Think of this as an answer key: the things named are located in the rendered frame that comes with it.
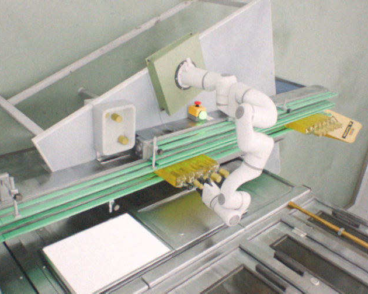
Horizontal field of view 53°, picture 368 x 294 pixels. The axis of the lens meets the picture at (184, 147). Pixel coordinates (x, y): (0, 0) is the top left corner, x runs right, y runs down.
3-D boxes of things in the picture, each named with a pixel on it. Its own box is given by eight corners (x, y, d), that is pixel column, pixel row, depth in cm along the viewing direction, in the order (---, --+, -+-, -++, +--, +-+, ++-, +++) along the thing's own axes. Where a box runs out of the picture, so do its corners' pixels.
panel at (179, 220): (37, 254, 147) (79, 310, 125) (37, 248, 146) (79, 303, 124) (199, 185, 204) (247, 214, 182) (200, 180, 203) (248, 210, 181)
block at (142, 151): (134, 154, 185) (142, 160, 180) (134, 137, 181) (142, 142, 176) (139, 153, 187) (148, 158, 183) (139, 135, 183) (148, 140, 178)
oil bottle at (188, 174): (160, 168, 192) (187, 186, 178) (160, 158, 190) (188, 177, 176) (168, 165, 196) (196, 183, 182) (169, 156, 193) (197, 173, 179)
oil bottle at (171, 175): (150, 171, 188) (179, 190, 175) (151, 161, 186) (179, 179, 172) (159, 168, 192) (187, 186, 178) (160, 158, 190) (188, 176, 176)
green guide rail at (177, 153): (149, 158, 184) (159, 165, 178) (149, 157, 183) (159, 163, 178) (325, 101, 294) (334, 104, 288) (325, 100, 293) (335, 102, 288)
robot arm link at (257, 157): (245, 151, 160) (217, 146, 152) (265, 106, 153) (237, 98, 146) (267, 170, 147) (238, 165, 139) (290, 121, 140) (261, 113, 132)
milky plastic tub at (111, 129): (93, 149, 175) (103, 157, 169) (92, 104, 165) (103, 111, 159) (124, 141, 186) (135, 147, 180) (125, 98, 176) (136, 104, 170)
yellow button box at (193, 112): (187, 116, 211) (195, 121, 206) (188, 104, 207) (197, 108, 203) (195, 115, 215) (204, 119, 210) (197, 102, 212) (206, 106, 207)
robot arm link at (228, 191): (254, 159, 154) (235, 202, 160) (231, 156, 146) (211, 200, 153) (267, 169, 147) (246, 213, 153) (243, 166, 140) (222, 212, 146)
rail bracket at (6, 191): (-6, 197, 147) (16, 226, 132) (-12, 160, 140) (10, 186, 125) (7, 193, 150) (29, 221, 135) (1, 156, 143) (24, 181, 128)
